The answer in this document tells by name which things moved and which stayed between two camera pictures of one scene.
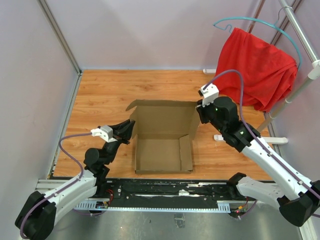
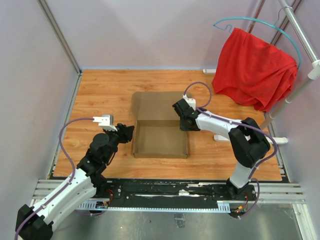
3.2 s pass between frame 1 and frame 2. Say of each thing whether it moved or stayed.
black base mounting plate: stayed
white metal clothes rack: stayed
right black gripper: moved
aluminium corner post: stayed
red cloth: stayed
